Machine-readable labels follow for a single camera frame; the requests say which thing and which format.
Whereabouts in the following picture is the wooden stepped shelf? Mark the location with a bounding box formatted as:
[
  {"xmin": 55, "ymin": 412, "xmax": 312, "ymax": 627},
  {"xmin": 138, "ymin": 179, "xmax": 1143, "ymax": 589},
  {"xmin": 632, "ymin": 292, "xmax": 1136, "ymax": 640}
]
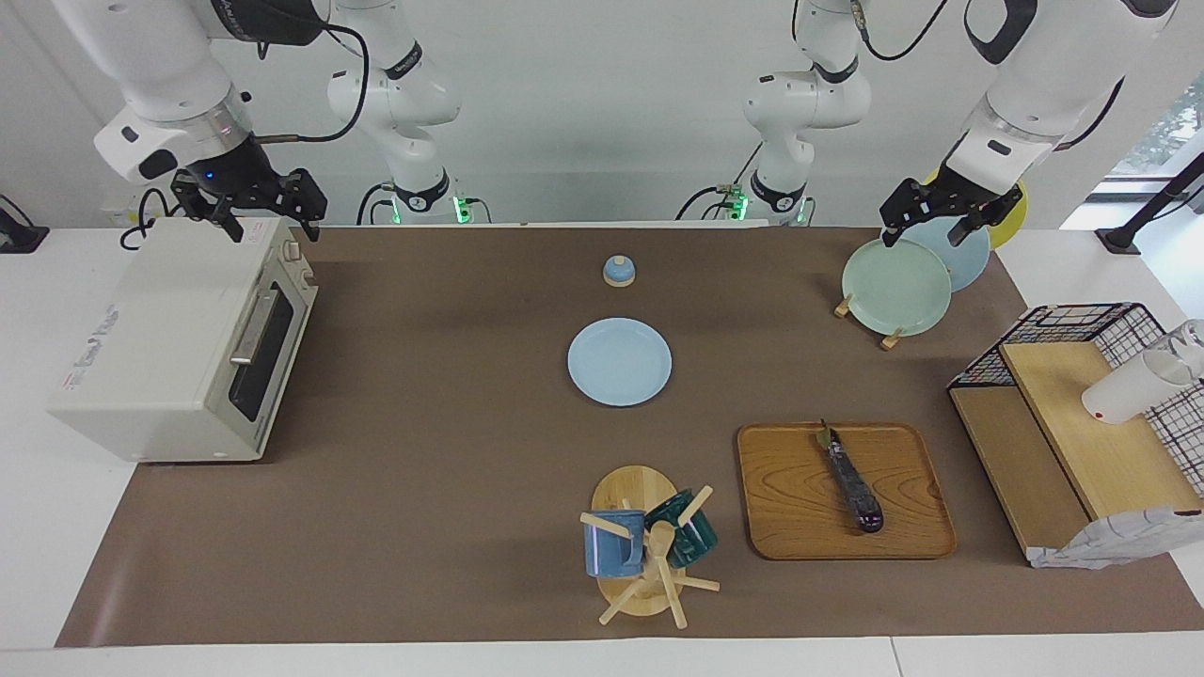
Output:
[{"xmin": 948, "ymin": 341, "xmax": 1204, "ymax": 556}]

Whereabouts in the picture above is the window with grey frame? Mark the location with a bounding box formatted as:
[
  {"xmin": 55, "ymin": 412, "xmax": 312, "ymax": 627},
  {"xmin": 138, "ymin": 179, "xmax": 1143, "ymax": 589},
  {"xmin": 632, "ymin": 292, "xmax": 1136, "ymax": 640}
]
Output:
[{"xmin": 1105, "ymin": 75, "xmax": 1204, "ymax": 180}]

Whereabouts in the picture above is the wooden serving tray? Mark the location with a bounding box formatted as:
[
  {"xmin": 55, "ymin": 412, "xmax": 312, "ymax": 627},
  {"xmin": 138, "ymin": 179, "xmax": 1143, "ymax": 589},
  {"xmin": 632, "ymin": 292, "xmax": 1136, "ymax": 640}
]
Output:
[{"xmin": 737, "ymin": 422, "xmax": 958, "ymax": 561}]

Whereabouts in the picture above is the dark purple eggplant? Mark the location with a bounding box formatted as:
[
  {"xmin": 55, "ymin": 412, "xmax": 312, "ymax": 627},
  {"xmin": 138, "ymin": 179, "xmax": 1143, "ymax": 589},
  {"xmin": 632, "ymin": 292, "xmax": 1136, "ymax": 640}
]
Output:
[{"xmin": 816, "ymin": 420, "xmax": 886, "ymax": 534}]

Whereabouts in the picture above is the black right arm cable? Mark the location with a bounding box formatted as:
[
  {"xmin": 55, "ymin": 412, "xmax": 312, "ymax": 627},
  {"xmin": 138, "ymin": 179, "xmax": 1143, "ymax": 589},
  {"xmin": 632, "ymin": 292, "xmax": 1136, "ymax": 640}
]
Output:
[{"xmin": 252, "ymin": 21, "xmax": 370, "ymax": 144}]

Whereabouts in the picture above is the yellow racked plate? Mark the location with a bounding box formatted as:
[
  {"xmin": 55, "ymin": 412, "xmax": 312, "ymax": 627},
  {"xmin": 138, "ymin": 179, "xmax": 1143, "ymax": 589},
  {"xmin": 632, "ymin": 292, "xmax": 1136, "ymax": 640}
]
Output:
[{"xmin": 922, "ymin": 167, "xmax": 1028, "ymax": 250}]

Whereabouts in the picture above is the blue mug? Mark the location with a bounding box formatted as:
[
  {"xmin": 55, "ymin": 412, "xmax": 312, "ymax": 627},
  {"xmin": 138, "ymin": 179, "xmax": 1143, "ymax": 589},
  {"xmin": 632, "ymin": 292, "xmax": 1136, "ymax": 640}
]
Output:
[{"xmin": 583, "ymin": 510, "xmax": 647, "ymax": 579}]

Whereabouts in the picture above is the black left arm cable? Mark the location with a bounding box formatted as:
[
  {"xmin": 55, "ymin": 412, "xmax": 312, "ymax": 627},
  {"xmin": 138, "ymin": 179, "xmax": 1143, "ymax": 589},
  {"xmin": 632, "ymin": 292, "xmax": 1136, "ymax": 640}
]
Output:
[{"xmin": 851, "ymin": 0, "xmax": 951, "ymax": 63}]

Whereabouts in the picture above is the pale green racked plate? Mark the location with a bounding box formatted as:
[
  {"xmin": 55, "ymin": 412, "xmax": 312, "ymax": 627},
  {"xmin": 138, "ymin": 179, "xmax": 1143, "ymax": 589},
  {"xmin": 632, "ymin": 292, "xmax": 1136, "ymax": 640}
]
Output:
[{"xmin": 841, "ymin": 238, "xmax": 953, "ymax": 338}]

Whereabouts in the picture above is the black wire basket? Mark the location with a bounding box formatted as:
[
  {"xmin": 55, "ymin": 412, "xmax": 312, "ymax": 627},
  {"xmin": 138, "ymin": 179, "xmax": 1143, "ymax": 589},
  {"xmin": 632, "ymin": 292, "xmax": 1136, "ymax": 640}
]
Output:
[{"xmin": 948, "ymin": 303, "xmax": 1204, "ymax": 499}]

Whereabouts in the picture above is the pale blue racked plate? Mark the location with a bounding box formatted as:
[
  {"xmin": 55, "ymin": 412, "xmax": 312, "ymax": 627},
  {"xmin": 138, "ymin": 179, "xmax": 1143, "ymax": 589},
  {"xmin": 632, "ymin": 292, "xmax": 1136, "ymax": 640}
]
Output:
[{"xmin": 879, "ymin": 214, "xmax": 991, "ymax": 292}]

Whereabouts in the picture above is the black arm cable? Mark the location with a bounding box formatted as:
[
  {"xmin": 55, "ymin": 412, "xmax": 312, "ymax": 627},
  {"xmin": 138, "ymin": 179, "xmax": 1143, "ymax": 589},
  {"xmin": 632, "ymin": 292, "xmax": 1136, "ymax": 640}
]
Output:
[
  {"xmin": 851, "ymin": 0, "xmax": 951, "ymax": 63},
  {"xmin": 252, "ymin": 21, "xmax": 370, "ymax": 144}
]

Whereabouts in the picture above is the dark green mug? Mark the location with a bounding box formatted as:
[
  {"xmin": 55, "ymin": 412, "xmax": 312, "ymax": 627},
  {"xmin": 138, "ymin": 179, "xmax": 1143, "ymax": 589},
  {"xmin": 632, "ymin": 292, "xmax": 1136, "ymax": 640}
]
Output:
[{"xmin": 643, "ymin": 489, "xmax": 719, "ymax": 569}]

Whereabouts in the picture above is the beige toaster oven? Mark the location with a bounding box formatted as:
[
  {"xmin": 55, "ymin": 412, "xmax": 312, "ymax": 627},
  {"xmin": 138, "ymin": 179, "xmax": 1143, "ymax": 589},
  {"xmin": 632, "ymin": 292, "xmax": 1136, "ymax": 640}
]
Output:
[{"xmin": 47, "ymin": 216, "xmax": 319, "ymax": 464}]

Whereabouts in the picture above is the clear glass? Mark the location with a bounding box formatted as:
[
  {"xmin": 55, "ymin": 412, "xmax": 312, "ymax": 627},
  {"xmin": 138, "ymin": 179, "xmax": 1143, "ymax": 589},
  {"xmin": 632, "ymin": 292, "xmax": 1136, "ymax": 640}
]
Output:
[{"xmin": 1152, "ymin": 320, "xmax": 1204, "ymax": 377}]

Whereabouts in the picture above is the light blue plate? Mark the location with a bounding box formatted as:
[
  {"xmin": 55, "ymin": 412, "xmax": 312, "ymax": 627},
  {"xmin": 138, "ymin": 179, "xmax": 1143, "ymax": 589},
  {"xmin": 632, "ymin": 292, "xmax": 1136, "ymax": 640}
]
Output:
[{"xmin": 567, "ymin": 318, "xmax": 673, "ymax": 407}]

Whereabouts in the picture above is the black base cable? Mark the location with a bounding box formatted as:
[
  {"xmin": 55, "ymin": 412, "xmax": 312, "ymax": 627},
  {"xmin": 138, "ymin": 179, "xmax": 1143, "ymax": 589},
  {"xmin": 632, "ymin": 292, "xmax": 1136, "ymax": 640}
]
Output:
[
  {"xmin": 675, "ymin": 141, "xmax": 765, "ymax": 222},
  {"xmin": 356, "ymin": 181, "xmax": 396, "ymax": 227}
]

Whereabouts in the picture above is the wooden plate rack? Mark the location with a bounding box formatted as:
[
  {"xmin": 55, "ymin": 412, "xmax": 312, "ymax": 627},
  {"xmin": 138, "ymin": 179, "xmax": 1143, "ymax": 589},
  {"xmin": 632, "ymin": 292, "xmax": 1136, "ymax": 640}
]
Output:
[{"xmin": 833, "ymin": 293, "xmax": 906, "ymax": 351}]

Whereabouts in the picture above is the wooden mug tree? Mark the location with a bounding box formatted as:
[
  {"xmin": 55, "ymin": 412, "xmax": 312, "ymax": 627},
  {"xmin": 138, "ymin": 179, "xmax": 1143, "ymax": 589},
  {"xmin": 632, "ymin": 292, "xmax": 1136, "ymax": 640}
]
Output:
[{"xmin": 578, "ymin": 464, "xmax": 721, "ymax": 629}]

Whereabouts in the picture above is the white cup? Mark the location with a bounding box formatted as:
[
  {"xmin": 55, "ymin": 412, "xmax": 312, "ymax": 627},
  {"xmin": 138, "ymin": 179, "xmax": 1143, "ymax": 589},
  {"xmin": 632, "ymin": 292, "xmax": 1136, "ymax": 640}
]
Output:
[{"xmin": 1081, "ymin": 343, "xmax": 1197, "ymax": 426}]

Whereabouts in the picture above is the brown table mat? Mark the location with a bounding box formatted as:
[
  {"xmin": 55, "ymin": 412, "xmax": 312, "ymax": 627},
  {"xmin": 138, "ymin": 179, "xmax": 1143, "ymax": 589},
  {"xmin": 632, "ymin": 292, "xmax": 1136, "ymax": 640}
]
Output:
[{"xmin": 55, "ymin": 226, "xmax": 1204, "ymax": 648}]

